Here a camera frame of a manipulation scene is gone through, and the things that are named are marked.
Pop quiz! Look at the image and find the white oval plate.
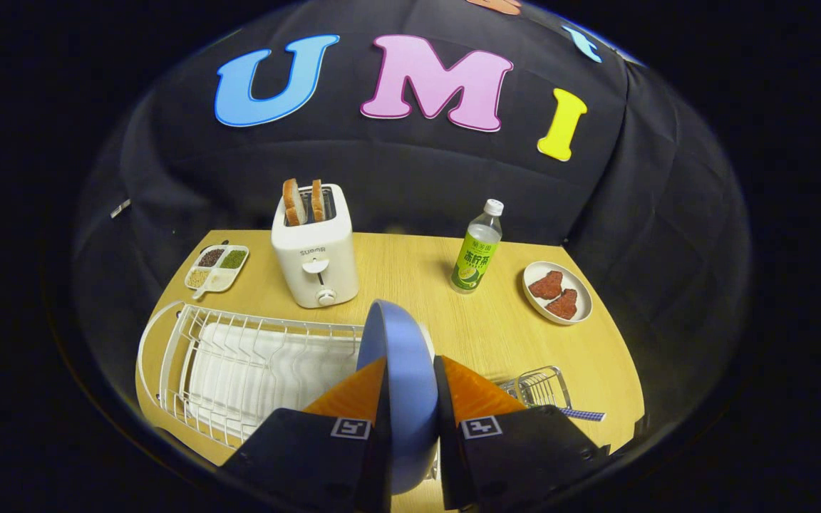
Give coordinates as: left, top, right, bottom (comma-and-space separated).
522, 261, 594, 326

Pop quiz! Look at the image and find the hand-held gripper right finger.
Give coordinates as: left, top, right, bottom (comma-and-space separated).
433, 355, 611, 512

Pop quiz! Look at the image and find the red meat piece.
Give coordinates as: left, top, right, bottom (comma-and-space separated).
545, 288, 579, 321
529, 270, 564, 301

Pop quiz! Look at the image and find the white divided grain dish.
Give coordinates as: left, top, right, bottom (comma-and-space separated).
184, 244, 250, 300

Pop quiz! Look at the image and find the silver wire basket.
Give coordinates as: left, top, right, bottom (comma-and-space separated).
496, 366, 574, 411

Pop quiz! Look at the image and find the white wire dish rack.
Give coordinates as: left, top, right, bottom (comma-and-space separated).
136, 299, 368, 468

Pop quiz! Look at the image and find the blue plate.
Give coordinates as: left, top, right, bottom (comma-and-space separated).
356, 299, 440, 496

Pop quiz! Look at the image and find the white toaster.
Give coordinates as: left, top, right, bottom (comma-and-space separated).
271, 184, 360, 309

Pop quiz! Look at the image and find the green label drink bottle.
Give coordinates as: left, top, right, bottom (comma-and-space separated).
450, 199, 505, 295

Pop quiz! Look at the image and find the black backdrop cloth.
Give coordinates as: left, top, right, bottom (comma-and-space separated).
72, 0, 750, 428

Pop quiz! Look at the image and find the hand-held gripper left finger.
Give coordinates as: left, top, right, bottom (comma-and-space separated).
218, 356, 392, 513

